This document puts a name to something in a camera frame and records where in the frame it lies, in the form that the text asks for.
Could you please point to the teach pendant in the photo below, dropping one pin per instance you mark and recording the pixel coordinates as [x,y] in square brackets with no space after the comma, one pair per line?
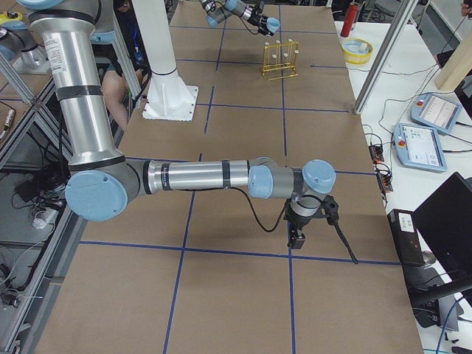
[436,112]
[419,147]

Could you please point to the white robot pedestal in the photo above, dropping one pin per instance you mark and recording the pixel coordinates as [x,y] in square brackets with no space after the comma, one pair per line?
[168,97]

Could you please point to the yellow rimmed blue bowl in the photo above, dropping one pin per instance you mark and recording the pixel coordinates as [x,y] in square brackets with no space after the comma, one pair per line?
[349,48]

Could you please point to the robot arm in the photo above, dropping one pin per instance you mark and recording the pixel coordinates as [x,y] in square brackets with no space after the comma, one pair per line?
[104,182]
[217,12]

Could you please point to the gold wire cup holder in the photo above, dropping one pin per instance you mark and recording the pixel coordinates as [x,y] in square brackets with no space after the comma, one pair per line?
[279,60]

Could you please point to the person in black clothes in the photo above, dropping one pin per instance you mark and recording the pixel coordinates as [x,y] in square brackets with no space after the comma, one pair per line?
[114,83]

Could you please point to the wooden beam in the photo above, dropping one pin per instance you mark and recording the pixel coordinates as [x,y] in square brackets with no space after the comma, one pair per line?
[457,67]

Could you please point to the far teach pendant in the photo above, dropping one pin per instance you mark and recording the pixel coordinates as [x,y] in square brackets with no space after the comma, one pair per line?
[436,112]

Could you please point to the light blue cup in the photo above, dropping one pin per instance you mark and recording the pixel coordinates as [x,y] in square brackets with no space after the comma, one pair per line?
[272,24]

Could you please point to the near teach pendant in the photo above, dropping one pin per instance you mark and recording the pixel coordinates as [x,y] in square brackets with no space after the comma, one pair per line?
[419,147]

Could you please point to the black monitor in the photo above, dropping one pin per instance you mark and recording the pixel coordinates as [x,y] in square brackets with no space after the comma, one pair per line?
[444,222]

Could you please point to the red thermos bottle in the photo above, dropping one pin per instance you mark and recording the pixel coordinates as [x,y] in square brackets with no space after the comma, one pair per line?
[349,19]

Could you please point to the black computer box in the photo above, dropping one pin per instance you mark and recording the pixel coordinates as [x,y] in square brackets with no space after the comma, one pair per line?
[405,236]

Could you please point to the aluminium frame post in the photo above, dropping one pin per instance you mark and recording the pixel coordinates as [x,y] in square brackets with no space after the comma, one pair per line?
[395,30]

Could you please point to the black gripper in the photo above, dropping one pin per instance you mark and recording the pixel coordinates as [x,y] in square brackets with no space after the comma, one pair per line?
[254,18]
[299,224]

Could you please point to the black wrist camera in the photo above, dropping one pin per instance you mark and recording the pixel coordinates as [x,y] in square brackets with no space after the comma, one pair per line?
[331,209]

